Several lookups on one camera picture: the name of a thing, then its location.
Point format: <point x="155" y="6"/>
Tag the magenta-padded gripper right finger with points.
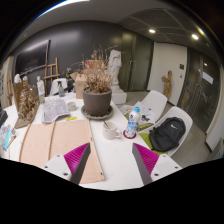
<point x="148" y="160"/>

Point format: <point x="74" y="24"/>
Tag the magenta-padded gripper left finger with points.
<point x="75" y="158"/>

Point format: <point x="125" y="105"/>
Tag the blue-capped white drink bottle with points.
<point x="132" y="125"/>

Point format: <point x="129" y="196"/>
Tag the pale wooden board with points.
<point x="63" y="140"/>

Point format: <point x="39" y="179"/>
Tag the black backpack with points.
<point x="166" y="133"/>

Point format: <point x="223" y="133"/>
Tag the small yellow item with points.
<point x="71" y="118"/>

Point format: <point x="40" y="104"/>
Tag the white ceramic mug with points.
<point x="110" y="133"/>

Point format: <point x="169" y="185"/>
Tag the stack of papers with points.
<point x="147" y="115"/>

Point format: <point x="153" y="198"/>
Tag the grey plant pot saucer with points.
<point x="85" y="114"/>

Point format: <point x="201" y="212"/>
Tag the wooden stir stick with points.
<point x="106" y="124"/>

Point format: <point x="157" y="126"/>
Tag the clear plastic model sheet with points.
<point x="55" y="110"/>

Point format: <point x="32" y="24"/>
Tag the white plastic chair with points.
<point x="155" y="100"/>
<point x="183" y="113"/>
<point x="55" y="87"/>

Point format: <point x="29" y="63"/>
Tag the grey pot with dried plant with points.
<point x="96" y="103"/>

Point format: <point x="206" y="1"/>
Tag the colourful printed packet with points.
<point x="7" y="136"/>

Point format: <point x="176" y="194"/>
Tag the golden relief sculpture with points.
<point x="28" y="103"/>

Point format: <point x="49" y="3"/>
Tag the cardboard box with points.
<point x="80" y="83"/>

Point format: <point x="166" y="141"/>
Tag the wooden figure sculpture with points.
<point x="167" y="85"/>

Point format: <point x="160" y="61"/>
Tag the wooden easel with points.
<point x="51" y="76"/>

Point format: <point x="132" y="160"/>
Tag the large white plaster statue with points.
<point x="115" y="66"/>

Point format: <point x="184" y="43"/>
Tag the round ceiling light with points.
<point x="152" y="31"/>
<point x="195" y="36"/>

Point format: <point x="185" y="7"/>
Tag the long ceiling light strip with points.
<point x="63" y="5"/>

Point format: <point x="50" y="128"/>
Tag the white statue pedestal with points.
<point x="119" y="98"/>

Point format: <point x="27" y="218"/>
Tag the dark wall screen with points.
<point x="31" y="58"/>

